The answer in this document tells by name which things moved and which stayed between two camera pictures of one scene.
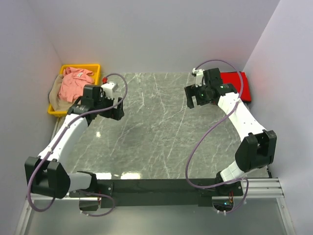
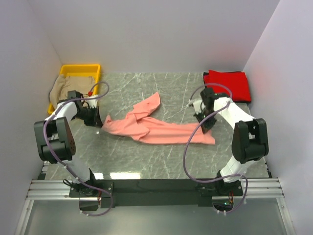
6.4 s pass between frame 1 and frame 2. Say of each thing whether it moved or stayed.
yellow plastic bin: stayed
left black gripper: moved
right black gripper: moved
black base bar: stayed
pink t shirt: moved
